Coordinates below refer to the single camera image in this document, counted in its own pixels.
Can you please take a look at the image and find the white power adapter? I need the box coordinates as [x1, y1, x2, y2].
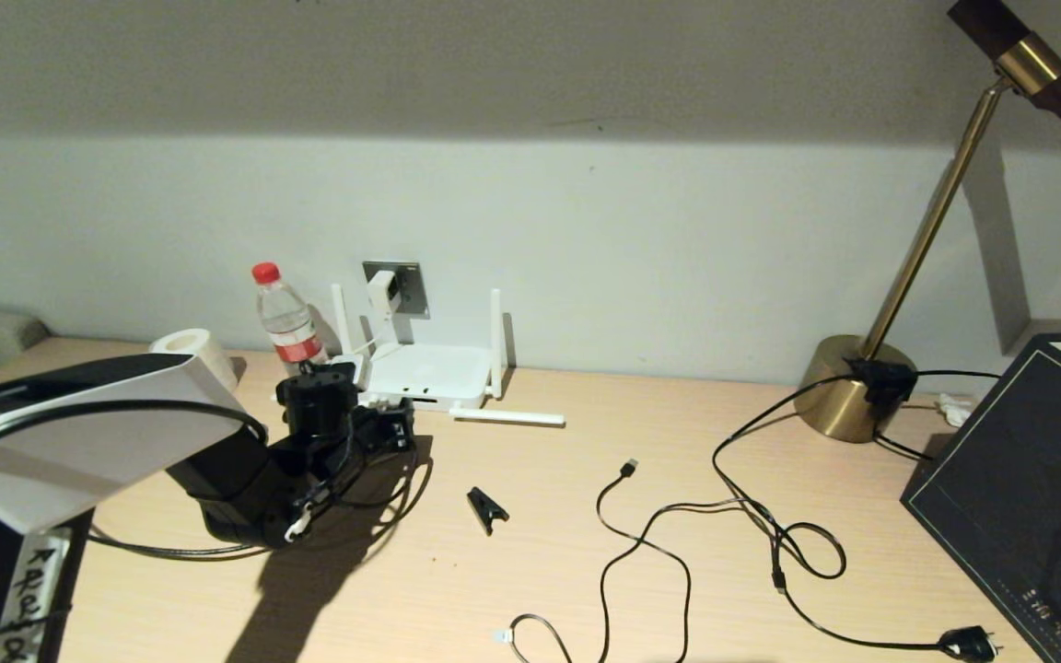
[367, 270, 401, 320]

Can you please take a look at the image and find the black ethernet cable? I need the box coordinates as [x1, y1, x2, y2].
[87, 398, 434, 561]

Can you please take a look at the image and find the white router with antennas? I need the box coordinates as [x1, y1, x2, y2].
[330, 287, 566, 427]

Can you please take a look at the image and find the small black clip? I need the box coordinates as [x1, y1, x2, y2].
[466, 485, 510, 535]

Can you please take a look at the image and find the plastic bottle with red cap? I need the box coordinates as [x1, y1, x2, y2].
[251, 262, 329, 367]

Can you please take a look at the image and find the white cup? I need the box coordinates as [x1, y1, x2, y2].
[149, 328, 239, 392]

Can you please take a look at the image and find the brass desk lamp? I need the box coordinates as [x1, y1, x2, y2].
[793, 0, 1061, 443]

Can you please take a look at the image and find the dark gift bag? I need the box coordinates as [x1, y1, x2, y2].
[899, 318, 1061, 663]

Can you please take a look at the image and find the white adapter cord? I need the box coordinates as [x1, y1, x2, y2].
[346, 313, 402, 411]

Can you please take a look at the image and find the grey wall socket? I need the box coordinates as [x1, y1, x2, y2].
[363, 261, 429, 320]

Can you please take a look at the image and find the black USB cable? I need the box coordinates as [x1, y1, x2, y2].
[597, 458, 787, 663]

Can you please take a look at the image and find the black cable with silver connector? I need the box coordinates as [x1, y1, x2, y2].
[494, 612, 576, 663]

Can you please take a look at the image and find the black lamp switch box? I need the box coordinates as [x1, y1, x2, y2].
[845, 357, 918, 408]

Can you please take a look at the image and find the thin black lamp wire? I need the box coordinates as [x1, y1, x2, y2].
[873, 368, 1001, 459]

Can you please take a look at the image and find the black lamp power cord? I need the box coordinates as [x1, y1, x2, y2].
[713, 373, 1001, 663]

